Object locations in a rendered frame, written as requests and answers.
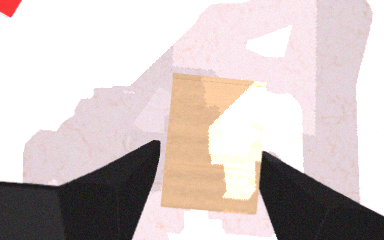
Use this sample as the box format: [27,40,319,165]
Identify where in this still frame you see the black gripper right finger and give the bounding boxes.
[259,151,384,240]

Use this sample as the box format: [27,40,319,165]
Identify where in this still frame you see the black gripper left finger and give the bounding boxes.
[0,140,161,240]

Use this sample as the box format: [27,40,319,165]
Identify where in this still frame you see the tan triangular block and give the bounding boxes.
[161,78,267,215]
[173,73,267,87]

